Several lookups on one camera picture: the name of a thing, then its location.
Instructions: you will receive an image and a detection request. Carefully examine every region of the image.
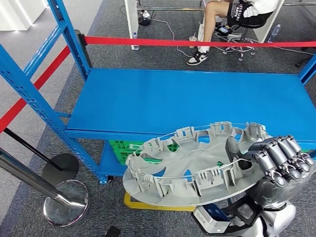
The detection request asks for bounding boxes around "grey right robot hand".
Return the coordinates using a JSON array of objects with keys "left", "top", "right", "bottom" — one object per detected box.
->
[{"left": 225, "top": 134, "right": 316, "bottom": 210}]

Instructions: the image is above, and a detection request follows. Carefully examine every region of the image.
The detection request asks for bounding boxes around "silver plastic hubcap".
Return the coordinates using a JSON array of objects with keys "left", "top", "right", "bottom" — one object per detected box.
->
[{"left": 123, "top": 121, "right": 272, "bottom": 208}]

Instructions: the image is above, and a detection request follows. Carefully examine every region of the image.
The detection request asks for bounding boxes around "blue steel shelf rack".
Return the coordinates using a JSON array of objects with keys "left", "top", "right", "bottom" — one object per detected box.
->
[{"left": 0, "top": 0, "right": 316, "bottom": 186}]

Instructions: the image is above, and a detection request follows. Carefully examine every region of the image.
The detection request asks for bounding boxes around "chrome swivel stool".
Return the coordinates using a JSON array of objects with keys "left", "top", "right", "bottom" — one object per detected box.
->
[{"left": 222, "top": 19, "right": 268, "bottom": 62}]

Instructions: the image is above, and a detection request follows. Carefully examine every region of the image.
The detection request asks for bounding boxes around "clear plastic water bottle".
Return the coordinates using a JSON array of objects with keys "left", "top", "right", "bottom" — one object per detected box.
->
[
  {"left": 267, "top": 23, "right": 281, "bottom": 44},
  {"left": 132, "top": 32, "right": 140, "bottom": 51}
]

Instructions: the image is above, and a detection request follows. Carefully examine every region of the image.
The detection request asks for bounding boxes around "black handheld device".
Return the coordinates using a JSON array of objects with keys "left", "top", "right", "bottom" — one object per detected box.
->
[{"left": 216, "top": 25, "right": 233, "bottom": 37}]

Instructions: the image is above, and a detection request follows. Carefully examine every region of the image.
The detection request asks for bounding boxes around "drink cup with straw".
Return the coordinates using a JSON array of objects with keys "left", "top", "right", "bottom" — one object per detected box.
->
[{"left": 189, "top": 33, "right": 198, "bottom": 50}]

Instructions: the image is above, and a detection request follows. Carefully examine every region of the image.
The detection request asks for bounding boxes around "white paper bag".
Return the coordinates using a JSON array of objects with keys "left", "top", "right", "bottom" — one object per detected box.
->
[{"left": 197, "top": 22, "right": 205, "bottom": 42}]

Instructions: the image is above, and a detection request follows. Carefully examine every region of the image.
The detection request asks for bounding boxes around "person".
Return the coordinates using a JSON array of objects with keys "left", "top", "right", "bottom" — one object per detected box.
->
[{"left": 186, "top": 0, "right": 280, "bottom": 67}]

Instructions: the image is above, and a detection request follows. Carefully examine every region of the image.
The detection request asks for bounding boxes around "green plastic crate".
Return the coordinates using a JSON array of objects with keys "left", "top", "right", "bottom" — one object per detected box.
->
[
  {"left": 115, "top": 152, "right": 139, "bottom": 166},
  {"left": 109, "top": 140, "right": 180, "bottom": 155}
]

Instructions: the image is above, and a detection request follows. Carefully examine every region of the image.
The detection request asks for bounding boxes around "red barrier belt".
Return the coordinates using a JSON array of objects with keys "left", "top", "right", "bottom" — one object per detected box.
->
[
  {"left": 84, "top": 36, "right": 316, "bottom": 48},
  {"left": 0, "top": 45, "right": 71, "bottom": 134}
]

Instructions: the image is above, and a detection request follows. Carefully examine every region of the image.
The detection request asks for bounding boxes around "black robot left foot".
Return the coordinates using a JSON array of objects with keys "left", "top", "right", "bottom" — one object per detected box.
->
[{"left": 105, "top": 226, "right": 121, "bottom": 237}]

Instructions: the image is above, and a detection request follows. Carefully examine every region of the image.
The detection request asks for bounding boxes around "chrome stanchion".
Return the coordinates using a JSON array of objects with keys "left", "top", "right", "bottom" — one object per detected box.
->
[{"left": 0, "top": 146, "right": 91, "bottom": 228}]

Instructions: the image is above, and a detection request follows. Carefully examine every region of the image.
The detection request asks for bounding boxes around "white lit partition block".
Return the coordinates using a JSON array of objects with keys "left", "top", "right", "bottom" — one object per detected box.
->
[{"left": 0, "top": 0, "right": 50, "bottom": 32}]

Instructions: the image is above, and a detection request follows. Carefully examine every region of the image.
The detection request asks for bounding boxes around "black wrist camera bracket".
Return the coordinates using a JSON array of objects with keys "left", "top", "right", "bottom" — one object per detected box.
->
[{"left": 191, "top": 196, "right": 263, "bottom": 236}]

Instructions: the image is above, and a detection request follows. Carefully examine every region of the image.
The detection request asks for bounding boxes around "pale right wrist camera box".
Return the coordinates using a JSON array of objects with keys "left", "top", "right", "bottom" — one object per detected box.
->
[{"left": 192, "top": 203, "right": 232, "bottom": 235}]

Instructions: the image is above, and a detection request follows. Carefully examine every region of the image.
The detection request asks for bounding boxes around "white floor cable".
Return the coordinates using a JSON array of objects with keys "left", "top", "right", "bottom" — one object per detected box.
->
[{"left": 152, "top": 19, "right": 193, "bottom": 58}]

